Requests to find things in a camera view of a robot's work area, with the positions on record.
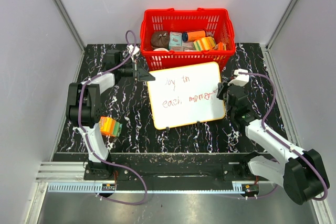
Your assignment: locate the yellow orange snack box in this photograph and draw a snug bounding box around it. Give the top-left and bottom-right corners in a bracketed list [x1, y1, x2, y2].
[193, 36, 216, 51]

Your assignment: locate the teal small box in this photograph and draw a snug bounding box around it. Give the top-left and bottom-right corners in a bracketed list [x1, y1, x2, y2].
[169, 31, 183, 49]

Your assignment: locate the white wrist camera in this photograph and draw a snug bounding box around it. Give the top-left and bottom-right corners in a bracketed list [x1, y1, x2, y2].
[127, 45, 140, 56]
[228, 69, 249, 87]

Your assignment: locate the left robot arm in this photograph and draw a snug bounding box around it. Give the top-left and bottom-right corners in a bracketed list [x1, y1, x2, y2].
[66, 46, 155, 180]

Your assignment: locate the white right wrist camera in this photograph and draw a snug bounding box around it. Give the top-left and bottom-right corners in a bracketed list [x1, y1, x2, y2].
[228, 69, 249, 87]

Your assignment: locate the blue capped yellow bottle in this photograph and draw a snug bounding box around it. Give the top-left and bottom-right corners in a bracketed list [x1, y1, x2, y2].
[182, 30, 206, 42]

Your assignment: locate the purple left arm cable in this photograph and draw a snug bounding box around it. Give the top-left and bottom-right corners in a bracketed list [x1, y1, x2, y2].
[78, 30, 149, 205]

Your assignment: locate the yellow framed whiteboard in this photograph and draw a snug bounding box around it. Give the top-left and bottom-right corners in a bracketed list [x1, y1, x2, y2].
[148, 62, 226, 130]

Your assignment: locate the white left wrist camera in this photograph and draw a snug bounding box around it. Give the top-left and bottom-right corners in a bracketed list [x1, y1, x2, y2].
[127, 45, 140, 56]

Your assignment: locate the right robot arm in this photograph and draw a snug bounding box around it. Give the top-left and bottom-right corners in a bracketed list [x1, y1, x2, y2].
[217, 82, 330, 205]

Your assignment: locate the red plastic basket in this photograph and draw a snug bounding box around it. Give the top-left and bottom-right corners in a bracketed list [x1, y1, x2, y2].
[140, 8, 236, 70]

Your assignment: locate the orange green snack box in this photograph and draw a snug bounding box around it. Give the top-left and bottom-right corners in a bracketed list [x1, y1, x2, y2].
[99, 116, 122, 137]

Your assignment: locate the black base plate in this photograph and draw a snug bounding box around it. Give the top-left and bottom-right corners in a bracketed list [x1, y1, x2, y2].
[83, 153, 270, 182]

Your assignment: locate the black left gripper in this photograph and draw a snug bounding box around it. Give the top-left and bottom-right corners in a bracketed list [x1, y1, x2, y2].
[118, 60, 156, 82]

